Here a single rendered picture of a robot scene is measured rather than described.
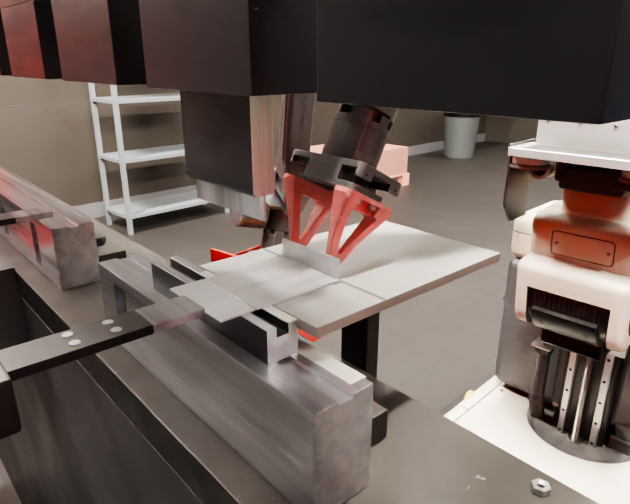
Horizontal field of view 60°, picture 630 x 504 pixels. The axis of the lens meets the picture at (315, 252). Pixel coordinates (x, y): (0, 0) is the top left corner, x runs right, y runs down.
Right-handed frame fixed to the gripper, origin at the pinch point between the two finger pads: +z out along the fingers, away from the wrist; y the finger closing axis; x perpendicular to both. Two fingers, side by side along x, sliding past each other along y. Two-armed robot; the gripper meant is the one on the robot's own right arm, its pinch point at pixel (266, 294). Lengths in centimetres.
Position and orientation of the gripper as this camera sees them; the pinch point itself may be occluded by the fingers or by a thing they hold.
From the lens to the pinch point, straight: 119.2
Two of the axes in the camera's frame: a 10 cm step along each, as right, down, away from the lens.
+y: -6.2, 0.3, -7.8
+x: 7.7, 2.3, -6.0
